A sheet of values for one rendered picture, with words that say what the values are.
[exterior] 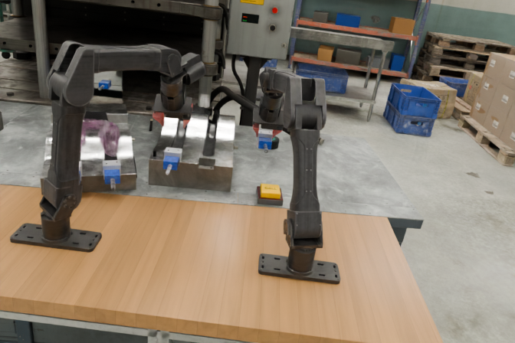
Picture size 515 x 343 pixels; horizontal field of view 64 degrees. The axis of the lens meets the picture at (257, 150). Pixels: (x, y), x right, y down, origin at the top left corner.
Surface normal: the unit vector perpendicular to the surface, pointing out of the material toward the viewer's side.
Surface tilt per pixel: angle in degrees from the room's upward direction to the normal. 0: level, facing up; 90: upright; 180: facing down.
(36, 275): 0
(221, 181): 90
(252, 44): 90
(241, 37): 90
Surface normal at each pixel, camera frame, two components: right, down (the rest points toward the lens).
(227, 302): 0.12, -0.91
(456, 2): -0.14, 0.38
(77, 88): 0.73, 0.35
